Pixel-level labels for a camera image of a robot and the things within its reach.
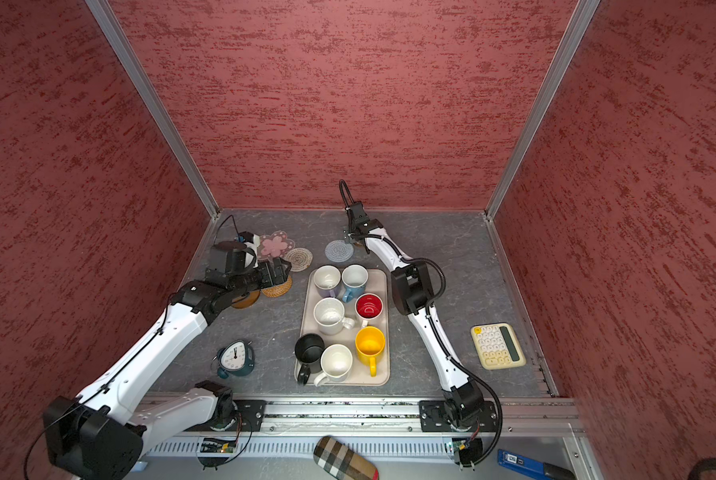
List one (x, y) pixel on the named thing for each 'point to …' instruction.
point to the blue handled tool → (532, 467)
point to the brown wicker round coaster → (278, 289)
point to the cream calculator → (497, 346)
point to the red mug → (368, 306)
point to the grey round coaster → (339, 251)
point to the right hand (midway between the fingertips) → (362, 233)
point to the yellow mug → (370, 342)
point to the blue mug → (354, 278)
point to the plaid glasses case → (338, 460)
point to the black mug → (308, 349)
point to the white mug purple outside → (327, 279)
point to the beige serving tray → (344, 330)
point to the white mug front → (336, 362)
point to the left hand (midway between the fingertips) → (277, 274)
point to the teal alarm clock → (235, 359)
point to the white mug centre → (329, 316)
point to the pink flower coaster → (275, 245)
